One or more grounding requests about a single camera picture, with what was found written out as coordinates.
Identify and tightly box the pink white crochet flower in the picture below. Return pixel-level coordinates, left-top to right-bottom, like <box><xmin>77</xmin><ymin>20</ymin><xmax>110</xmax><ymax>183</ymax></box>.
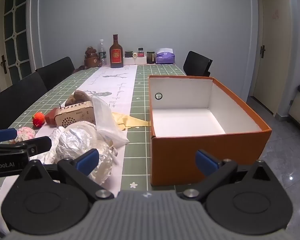
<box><xmin>9</xmin><ymin>127</ymin><xmax>36</xmax><ymax>144</ymax></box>

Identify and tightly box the brown plush knot toy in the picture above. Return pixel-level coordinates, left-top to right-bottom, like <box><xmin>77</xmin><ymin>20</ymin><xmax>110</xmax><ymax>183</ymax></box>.
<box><xmin>65</xmin><ymin>90</ymin><xmax>91</xmax><ymax>107</ymax></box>

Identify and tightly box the black chair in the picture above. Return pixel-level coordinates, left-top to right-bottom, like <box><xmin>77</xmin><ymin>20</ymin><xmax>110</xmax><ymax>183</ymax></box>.
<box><xmin>0</xmin><ymin>72</ymin><xmax>47</xmax><ymax>129</ymax></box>
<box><xmin>36</xmin><ymin>56</ymin><xmax>75</xmax><ymax>90</ymax></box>
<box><xmin>183</xmin><ymin>51</ymin><xmax>213</xmax><ymax>77</ymax></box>

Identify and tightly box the black chair left near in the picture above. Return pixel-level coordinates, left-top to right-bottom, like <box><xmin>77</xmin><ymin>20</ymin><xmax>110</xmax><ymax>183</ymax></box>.
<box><xmin>0</xmin><ymin>72</ymin><xmax>47</xmax><ymax>129</ymax></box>

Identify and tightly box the clear bubble wrap bag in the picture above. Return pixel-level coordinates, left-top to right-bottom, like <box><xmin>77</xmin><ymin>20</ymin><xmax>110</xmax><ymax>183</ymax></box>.
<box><xmin>91</xmin><ymin>95</ymin><xmax>129</xmax><ymax>148</ymax></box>

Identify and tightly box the dark glass jar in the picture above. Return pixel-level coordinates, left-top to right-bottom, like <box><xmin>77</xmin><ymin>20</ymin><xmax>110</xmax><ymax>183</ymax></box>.
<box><xmin>146</xmin><ymin>51</ymin><xmax>156</xmax><ymax>64</ymax></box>

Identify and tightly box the white box stand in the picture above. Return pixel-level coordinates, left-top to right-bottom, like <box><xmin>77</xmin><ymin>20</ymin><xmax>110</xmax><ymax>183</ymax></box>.
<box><xmin>123</xmin><ymin>57</ymin><xmax>147</xmax><ymax>65</ymax></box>

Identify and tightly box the glass paned door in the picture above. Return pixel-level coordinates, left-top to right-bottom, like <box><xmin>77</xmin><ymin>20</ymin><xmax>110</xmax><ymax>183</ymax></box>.
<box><xmin>0</xmin><ymin>0</ymin><xmax>32</xmax><ymax>91</ymax></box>

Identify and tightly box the green grid tablecloth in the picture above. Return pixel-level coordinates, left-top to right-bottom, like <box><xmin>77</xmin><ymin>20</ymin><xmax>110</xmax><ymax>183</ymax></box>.
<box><xmin>12</xmin><ymin>64</ymin><xmax>184</xmax><ymax>193</ymax></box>

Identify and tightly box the red crochet strawberry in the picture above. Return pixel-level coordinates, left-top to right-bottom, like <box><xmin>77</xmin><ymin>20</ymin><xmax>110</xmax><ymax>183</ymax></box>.
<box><xmin>32</xmin><ymin>112</ymin><xmax>45</xmax><ymax>128</ymax></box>

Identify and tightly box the black chair far right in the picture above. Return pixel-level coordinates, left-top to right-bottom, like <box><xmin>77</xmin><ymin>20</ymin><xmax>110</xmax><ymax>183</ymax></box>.
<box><xmin>183</xmin><ymin>51</ymin><xmax>213</xmax><ymax>77</ymax></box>

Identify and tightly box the wooden radio box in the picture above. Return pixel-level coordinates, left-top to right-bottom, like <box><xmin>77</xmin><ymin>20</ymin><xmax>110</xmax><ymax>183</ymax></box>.
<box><xmin>54</xmin><ymin>101</ymin><xmax>95</xmax><ymax>128</ymax></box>

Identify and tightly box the white plastic bag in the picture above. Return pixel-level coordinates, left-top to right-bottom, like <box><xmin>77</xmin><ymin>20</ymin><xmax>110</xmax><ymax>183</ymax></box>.
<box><xmin>30</xmin><ymin>121</ymin><xmax>117</xmax><ymax>185</ymax></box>

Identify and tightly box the brown bear figurine jar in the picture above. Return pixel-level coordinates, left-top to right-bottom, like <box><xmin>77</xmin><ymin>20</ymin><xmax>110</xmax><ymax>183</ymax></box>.
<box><xmin>84</xmin><ymin>47</ymin><xmax>102</xmax><ymax>69</ymax></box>

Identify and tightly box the small black jar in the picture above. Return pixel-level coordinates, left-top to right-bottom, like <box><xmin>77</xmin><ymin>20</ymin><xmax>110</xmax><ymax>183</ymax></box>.
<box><xmin>125</xmin><ymin>50</ymin><xmax>133</xmax><ymax>58</ymax></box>

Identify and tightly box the clear plastic water bottle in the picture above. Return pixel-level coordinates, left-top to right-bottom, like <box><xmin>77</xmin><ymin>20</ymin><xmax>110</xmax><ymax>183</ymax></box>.
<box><xmin>98</xmin><ymin>39</ymin><xmax>107</xmax><ymax>66</ymax></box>

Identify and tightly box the small red label bottle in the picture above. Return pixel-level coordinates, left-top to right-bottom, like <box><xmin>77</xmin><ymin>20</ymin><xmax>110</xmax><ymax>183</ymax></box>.
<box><xmin>138</xmin><ymin>47</ymin><xmax>144</xmax><ymax>57</ymax></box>

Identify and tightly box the brown liquor bottle red label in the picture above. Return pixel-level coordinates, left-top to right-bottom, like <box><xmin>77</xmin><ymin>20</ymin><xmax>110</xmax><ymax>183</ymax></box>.
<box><xmin>109</xmin><ymin>34</ymin><xmax>123</xmax><ymax>68</ymax></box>

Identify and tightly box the cream door right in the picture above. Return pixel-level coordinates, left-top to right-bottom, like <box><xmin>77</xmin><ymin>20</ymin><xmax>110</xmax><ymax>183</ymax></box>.
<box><xmin>250</xmin><ymin>0</ymin><xmax>293</xmax><ymax>115</ymax></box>

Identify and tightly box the purple tissue pack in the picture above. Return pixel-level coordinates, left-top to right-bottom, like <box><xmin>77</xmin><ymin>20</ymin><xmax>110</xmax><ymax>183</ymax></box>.
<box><xmin>156</xmin><ymin>48</ymin><xmax>175</xmax><ymax>64</ymax></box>

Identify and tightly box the orange cardboard storage box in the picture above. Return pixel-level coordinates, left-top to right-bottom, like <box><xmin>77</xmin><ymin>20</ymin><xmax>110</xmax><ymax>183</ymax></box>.
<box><xmin>148</xmin><ymin>75</ymin><xmax>271</xmax><ymax>186</ymax></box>

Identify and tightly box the black chair left far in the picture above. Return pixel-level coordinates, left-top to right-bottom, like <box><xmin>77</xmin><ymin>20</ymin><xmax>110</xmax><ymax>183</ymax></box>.
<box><xmin>36</xmin><ymin>56</ymin><xmax>75</xmax><ymax>90</ymax></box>

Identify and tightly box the dark red sponge block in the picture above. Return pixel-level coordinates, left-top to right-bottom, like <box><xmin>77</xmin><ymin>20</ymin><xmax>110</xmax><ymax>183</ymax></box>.
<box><xmin>45</xmin><ymin>107</ymin><xmax>60</xmax><ymax>126</ymax></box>

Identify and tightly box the yellow microfiber cloth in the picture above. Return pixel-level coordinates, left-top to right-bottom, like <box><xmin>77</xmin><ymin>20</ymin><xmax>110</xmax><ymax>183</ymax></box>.
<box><xmin>112</xmin><ymin>112</ymin><xmax>151</xmax><ymax>131</ymax></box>

